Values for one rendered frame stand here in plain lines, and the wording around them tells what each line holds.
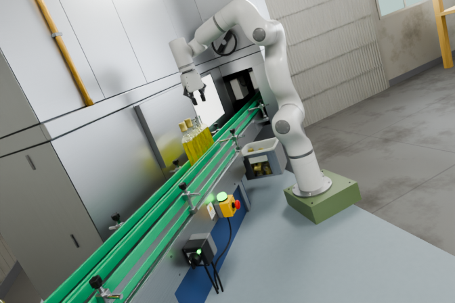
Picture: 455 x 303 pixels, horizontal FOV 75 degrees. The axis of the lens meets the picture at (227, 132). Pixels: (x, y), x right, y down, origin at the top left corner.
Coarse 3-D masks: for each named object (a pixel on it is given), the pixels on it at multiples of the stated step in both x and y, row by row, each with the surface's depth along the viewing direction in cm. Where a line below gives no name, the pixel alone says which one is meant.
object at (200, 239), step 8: (192, 240) 106; (200, 240) 104; (208, 240) 105; (184, 248) 103; (192, 248) 102; (200, 248) 101; (208, 248) 104; (216, 248) 108; (200, 256) 102; (208, 256) 103; (200, 264) 103; (208, 264) 102
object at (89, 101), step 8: (40, 0) 108; (48, 16) 110; (56, 32) 111; (56, 40) 112; (64, 48) 113; (64, 56) 114; (72, 64) 115; (72, 72) 115; (80, 80) 116; (80, 88) 117; (88, 96) 118; (88, 104) 118
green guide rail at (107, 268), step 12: (216, 144) 164; (204, 156) 151; (192, 180) 136; (180, 192) 126; (168, 204) 117; (156, 216) 110; (144, 228) 103; (132, 240) 97; (120, 252) 92; (108, 264) 87; (120, 264) 91; (108, 276) 87; (84, 288) 79; (72, 300) 76; (84, 300) 78
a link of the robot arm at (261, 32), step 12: (240, 0) 124; (228, 12) 126; (240, 12) 124; (252, 12) 121; (228, 24) 129; (240, 24) 126; (252, 24) 118; (264, 24) 116; (252, 36) 118; (264, 36) 116; (276, 36) 123
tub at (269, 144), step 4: (264, 140) 183; (268, 140) 181; (272, 140) 180; (276, 140) 174; (248, 144) 187; (252, 144) 186; (256, 144) 185; (260, 144) 184; (264, 144) 183; (268, 144) 182; (272, 144) 181; (276, 144) 170; (244, 148) 182; (248, 148) 187; (256, 148) 186; (264, 148) 184; (268, 148) 166; (272, 148) 165; (244, 152) 181; (252, 152) 170; (256, 152) 169
